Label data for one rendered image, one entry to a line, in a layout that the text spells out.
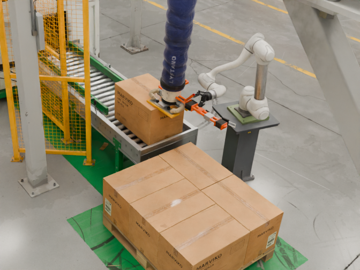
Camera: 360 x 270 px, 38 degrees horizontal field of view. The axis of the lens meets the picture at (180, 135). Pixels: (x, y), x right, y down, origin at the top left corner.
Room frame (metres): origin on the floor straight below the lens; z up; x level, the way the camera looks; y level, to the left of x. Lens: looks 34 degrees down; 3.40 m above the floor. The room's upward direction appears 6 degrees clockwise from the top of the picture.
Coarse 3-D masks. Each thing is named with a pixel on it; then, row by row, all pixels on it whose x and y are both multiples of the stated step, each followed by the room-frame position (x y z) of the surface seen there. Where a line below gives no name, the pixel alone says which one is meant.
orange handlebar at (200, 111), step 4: (160, 88) 4.14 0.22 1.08; (176, 96) 4.02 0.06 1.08; (180, 96) 4.03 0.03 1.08; (180, 100) 3.98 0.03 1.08; (188, 100) 3.98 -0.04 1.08; (192, 108) 3.87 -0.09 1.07; (200, 108) 3.87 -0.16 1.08; (200, 112) 3.81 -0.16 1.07; (204, 112) 3.83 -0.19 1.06; (212, 120) 3.72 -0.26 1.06
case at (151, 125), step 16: (128, 80) 4.48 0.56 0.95; (144, 80) 4.51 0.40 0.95; (128, 96) 4.23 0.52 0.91; (144, 96) 4.20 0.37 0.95; (160, 96) 4.23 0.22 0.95; (128, 112) 4.23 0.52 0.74; (144, 112) 4.04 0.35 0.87; (160, 112) 4.03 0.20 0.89; (128, 128) 4.22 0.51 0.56; (144, 128) 4.03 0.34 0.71; (160, 128) 4.04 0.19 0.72; (176, 128) 4.17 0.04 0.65
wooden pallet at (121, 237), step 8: (104, 216) 3.42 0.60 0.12; (104, 224) 3.42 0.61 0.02; (112, 224) 3.35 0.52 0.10; (112, 232) 3.33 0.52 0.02; (120, 232) 3.34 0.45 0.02; (120, 240) 3.24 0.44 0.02; (128, 240) 3.15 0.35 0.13; (128, 248) 3.16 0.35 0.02; (136, 248) 3.06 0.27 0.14; (272, 248) 3.21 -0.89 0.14; (136, 256) 3.08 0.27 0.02; (144, 256) 2.98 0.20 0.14; (264, 256) 3.18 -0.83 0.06; (272, 256) 3.23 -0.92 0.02; (144, 264) 2.97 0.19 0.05; (152, 264) 2.90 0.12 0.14; (248, 264) 3.01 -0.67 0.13
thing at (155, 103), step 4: (148, 100) 4.09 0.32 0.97; (152, 100) 4.09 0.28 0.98; (156, 100) 4.06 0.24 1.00; (152, 104) 4.04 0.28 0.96; (156, 104) 4.03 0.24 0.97; (160, 108) 3.99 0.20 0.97; (164, 108) 3.99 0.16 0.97; (168, 108) 3.96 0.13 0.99; (164, 112) 3.94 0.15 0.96; (168, 112) 3.93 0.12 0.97; (172, 116) 3.88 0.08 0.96
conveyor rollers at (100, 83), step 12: (72, 60) 5.59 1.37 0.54; (72, 72) 5.29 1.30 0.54; (96, 72) 5.32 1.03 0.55; (84, 84) 5.08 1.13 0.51; (96, 84) 5.09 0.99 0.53; (108, 84) 5.09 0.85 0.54; (96, 96) 4.79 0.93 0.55; (108, 96) 4.81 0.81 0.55; (96, 108) 4.57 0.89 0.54; (144, 144) 4.00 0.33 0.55
